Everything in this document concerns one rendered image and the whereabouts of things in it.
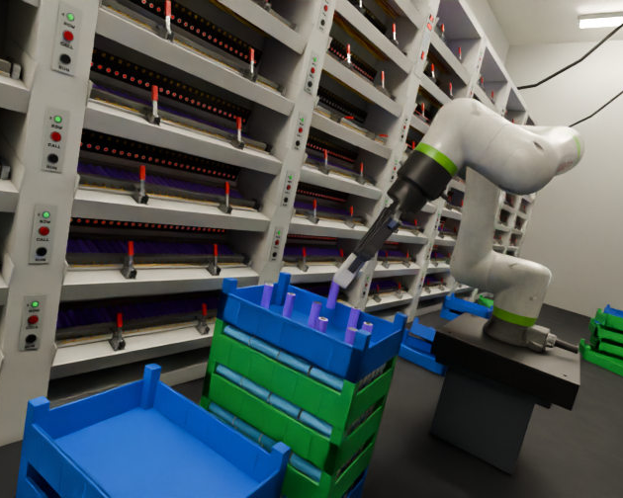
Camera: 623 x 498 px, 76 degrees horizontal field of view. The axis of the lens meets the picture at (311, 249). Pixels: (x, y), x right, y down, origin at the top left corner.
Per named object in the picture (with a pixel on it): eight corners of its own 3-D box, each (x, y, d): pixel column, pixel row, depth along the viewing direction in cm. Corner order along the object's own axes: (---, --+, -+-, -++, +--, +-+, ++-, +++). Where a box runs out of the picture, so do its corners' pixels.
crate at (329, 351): (399, 354, 78) (408, 315, 77) (354, 384, 61) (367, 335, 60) (278, 303, 93) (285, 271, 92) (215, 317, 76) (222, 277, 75)
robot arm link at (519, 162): (511, 161, 100) (542, 120, 94) (554, 186, 96) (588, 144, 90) (467, 177, 73) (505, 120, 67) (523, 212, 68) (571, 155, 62)
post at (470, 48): (412, 320, 258) (488, 39, 234) (406, 322, 251) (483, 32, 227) (386, 310, 270) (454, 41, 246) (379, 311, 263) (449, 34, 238)
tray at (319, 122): (388, 159, 184) (399, 140, 181) (307, 124, 136) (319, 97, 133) (357, 141, 194) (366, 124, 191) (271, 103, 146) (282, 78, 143)
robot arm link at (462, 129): (456, 104, 83) (454, 76, 72) (510, 134, 78) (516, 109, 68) (413, 159, 84) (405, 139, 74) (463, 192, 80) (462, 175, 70)
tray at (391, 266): (417, 274, 247) (429, 255, 243) (369, 278, 199) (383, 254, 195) (392, 256, 258) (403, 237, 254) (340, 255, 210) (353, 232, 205)
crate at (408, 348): (458, 367, 193) (463, 352, 192) (444, 376, 177) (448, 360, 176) (402, 343, 211) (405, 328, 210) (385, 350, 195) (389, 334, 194)
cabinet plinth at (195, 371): (407, 318, 261) (409, 311, 260) (-15, 439, 87) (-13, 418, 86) (386, 310, 270) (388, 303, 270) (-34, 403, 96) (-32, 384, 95)
